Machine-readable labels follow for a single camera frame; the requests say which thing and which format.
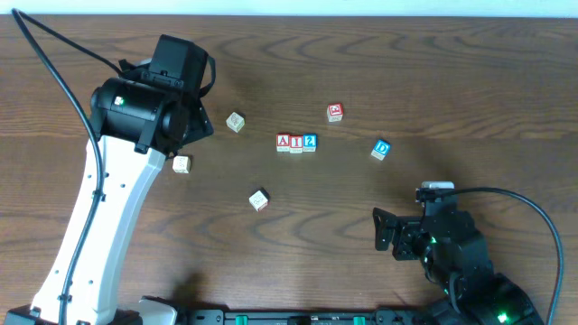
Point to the white block with cow picture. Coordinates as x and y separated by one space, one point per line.
181 164

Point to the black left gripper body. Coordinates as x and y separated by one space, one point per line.
199 125

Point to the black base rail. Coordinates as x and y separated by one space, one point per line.
219 317

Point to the blue letter D block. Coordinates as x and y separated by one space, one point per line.
380 150

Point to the red letter E block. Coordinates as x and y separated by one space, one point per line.
335 112

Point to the red letter I block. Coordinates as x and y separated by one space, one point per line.
296 144

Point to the white block near centre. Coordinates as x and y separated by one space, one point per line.
259 200

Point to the red letter A block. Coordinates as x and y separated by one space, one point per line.
282 142

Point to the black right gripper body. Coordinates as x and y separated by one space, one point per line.
402 236

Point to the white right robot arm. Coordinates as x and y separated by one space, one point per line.
454 256

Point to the white block with number three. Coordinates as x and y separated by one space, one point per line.
235 122

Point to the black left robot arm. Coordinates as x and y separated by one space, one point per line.
137 125

